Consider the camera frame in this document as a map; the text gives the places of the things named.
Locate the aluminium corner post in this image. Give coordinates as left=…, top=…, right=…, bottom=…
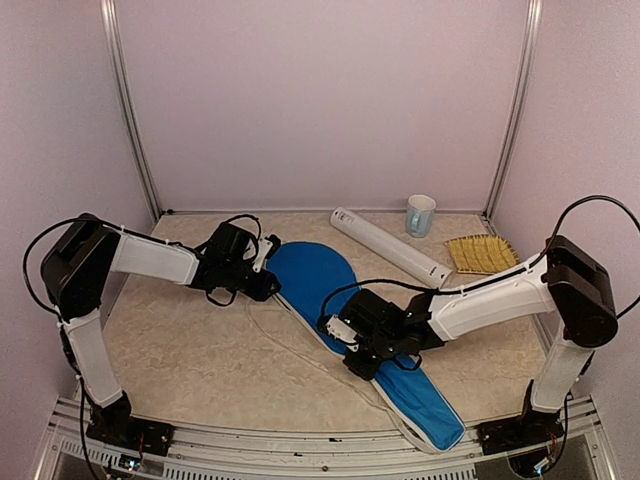
left=483, top=0, right=543, bottom=224
left=100, top=0, right=162, bottom=222

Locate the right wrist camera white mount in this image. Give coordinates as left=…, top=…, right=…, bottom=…
left=319, top=315, right=359, bottom=351

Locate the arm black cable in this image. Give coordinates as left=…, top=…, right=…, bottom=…
left=22, top=213, right=264, bottom=321
left=317, top=195, right=640, bottom=346

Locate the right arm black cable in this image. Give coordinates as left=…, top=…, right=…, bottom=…
left=317, top=195, right=640, bottom=346

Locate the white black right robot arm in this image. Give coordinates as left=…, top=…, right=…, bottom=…
left=338, top=235, right=618, bottom=444

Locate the aluminium front rail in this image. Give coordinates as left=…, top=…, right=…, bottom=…
left=28, top=398, right=620, bottom=479

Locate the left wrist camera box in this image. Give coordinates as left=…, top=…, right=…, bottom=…
left=252, top=234, right=281, bottom=273

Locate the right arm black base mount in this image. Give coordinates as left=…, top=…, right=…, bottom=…
left=476, top=382, right=565, bottom=455

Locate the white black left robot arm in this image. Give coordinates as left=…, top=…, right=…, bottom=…
left=40, top=214, right=281, bottom=445

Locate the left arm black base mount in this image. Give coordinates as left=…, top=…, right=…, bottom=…
left=86, top=392, right=175, bottom=457

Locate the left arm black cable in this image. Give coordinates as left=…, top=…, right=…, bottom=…
left=22, top=213, right=264, bottom=321

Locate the right aluminium corner post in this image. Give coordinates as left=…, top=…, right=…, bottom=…
left=483, top=0, right=543, bottom=224

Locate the light blue ceramic mug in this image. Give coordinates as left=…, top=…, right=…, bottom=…
left=405, top=194, right=437, bottom=238

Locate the white shuttlecock tube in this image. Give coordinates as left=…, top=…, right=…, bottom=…
left=329, top=207, right=452, bottom=288

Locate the left aluminium corner post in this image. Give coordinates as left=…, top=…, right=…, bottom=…
left=100, top=0, right=162, bottom=222

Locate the blue racket cover bag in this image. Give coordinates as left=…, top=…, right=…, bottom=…
left=263, top=241, right=465, bottom=453

